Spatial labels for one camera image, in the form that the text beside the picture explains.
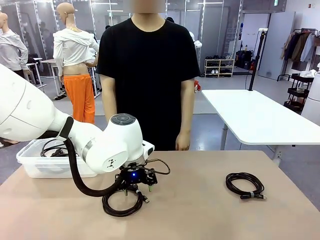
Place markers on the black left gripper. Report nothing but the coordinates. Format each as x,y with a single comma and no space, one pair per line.
134,176

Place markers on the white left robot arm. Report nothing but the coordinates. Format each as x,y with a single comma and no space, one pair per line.
25,112

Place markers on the person's right forearm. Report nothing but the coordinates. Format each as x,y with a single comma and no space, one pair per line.
109,100

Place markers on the person's left forearm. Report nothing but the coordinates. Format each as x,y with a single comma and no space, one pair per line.
187,107

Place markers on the person's left hand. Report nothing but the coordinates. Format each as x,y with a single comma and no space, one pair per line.
183,141

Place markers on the orange pants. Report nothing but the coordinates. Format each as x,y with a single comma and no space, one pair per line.
80,100

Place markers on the clear plastic storage bin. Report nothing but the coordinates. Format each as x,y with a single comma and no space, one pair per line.
37,167

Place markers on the person in black t-shirt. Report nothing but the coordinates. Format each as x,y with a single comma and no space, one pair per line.
147,75

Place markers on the red spray bottle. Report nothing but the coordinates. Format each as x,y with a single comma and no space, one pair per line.
197,86

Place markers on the black floor power strip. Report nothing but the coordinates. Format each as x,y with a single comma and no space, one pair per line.
60,97

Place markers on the large white table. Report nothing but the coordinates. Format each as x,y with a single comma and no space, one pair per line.
250,115

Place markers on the wooden shoe rack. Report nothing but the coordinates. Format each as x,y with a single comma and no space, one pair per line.
220,67

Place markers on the white long sleeve shirt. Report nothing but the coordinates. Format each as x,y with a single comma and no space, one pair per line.
72,47

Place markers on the white desk behind mannequin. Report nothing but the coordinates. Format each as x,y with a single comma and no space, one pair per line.
47,60

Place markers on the small white desk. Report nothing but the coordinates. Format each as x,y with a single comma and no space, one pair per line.
35,59

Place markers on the black bags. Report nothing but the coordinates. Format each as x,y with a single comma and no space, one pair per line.
243,60

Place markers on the black pole with white head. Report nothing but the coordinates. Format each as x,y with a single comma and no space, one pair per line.
257,57

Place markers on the grey long sleeve shirt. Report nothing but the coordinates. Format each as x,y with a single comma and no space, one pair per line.
10,50

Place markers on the beige mannequin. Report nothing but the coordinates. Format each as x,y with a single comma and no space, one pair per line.
65,11

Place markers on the black utility cart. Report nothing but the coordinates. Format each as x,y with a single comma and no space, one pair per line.
297,92

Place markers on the grey partition panel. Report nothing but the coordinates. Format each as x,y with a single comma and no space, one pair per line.
277,45

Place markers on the white item on cart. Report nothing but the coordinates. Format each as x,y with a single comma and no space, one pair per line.
307,74

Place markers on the beige coat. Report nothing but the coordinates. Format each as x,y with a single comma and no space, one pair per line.
287,46

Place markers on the pale mannequin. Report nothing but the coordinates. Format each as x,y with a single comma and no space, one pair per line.
2,20

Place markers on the brown coat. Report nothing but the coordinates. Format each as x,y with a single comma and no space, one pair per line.
298,46

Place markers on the light grey garment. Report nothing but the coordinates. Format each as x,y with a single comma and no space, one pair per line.
308,47

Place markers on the black clothes rack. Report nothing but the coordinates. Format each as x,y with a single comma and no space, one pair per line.
303,30

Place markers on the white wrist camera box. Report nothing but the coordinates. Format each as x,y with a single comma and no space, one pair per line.
148,148

